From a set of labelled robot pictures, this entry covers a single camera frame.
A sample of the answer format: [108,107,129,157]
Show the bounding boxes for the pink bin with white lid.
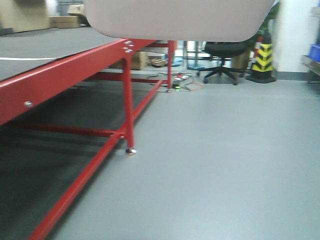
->
[84,0,274,42]

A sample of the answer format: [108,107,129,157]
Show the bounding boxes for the cardboard box under table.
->
[109,51,149,70]

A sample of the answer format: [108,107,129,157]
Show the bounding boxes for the black swivel office chair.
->
[196,41,249,86]

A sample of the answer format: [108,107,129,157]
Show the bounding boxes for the yellow black striped bollard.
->
[246,30,276,84]

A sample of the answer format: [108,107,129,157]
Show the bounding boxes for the orange cable on floor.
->
[172,72,206,92]

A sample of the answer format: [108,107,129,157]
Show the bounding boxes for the red metal table frame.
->
[0,38,171,240]

